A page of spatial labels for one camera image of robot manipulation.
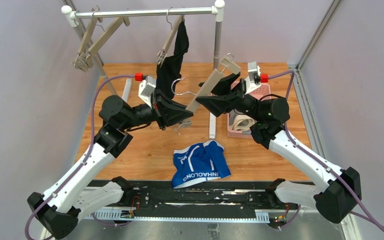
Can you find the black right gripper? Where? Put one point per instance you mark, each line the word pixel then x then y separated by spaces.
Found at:
pixel 240 96

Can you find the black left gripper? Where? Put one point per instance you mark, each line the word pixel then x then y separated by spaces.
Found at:
pixel 158 108

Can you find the beige hanger with blue underwear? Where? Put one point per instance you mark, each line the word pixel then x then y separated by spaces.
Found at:
pixel 227 63

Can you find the grey white underwear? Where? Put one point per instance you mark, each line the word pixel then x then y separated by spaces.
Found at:
pixel 242 123

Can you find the black underwear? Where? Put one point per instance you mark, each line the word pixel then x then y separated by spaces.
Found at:
pixel 171 67

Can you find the blue underwear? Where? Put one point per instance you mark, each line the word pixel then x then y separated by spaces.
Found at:
pixel 199 162

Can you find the beige hanger with black underwear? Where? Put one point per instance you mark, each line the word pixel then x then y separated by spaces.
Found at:
pixel 161 56

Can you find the beige clip hanger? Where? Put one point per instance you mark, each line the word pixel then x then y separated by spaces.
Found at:
pixel 108 32

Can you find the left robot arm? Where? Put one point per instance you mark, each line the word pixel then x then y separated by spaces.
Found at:
pixel 62 206

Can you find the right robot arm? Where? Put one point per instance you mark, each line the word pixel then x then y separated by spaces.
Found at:
pixel 334 191

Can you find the empty beige hanger left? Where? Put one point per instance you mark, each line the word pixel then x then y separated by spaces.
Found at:
pixel 81 62

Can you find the pink plastic basket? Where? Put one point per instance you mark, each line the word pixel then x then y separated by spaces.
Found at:
pixel 262 91

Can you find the metal clothes rack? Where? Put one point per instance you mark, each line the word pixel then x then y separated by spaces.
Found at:
pixel 79 20

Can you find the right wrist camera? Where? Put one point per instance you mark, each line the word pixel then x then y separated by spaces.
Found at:
pixel 253 81

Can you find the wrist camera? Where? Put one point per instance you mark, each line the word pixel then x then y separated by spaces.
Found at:
pixel 253 81
pixel 146 89

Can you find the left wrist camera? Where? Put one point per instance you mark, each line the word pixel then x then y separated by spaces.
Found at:
pixel 146 89

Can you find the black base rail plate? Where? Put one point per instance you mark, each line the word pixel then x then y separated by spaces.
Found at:
pixel 211 201

